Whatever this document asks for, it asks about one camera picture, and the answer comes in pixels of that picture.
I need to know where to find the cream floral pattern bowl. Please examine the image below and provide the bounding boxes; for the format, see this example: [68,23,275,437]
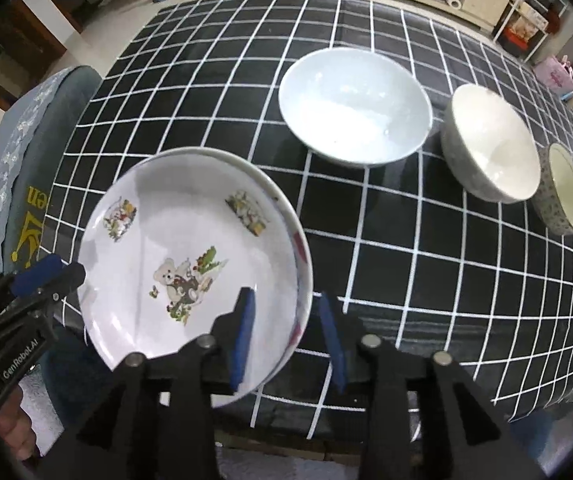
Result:
[530,143,573,236]

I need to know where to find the white grey speckled bowl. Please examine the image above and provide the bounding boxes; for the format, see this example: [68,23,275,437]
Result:
[440,84,541,204]

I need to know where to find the pink gift bag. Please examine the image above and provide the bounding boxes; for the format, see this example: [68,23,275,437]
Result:
[533,55,573,96]

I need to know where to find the white plate bear print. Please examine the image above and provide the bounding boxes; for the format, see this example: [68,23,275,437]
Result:
[78,148,312,396]

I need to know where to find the white metal shelf rack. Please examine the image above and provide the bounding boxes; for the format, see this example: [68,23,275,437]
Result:
[492,0,571,63]

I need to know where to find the blue grey lace-covered chair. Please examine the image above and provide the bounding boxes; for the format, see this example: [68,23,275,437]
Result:
[0,65,102,273]

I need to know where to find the light blue white bowl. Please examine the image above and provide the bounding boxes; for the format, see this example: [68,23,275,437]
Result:
[278,47,433,167]

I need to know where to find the person's left hand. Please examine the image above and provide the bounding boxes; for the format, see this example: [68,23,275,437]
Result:
[0,386,37,462]

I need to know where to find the white plate pink flowers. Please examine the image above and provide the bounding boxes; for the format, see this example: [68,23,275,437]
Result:
[166,146,315,386]

